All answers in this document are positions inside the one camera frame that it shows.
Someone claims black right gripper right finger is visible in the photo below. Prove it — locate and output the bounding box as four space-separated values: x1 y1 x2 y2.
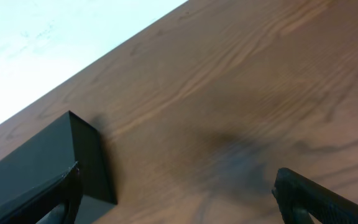
272 167 358 224

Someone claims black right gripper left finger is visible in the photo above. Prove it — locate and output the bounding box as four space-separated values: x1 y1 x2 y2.
0 162 83 224

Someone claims black flip-lid box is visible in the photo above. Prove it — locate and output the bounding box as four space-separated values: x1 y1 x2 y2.
0 111 117 223

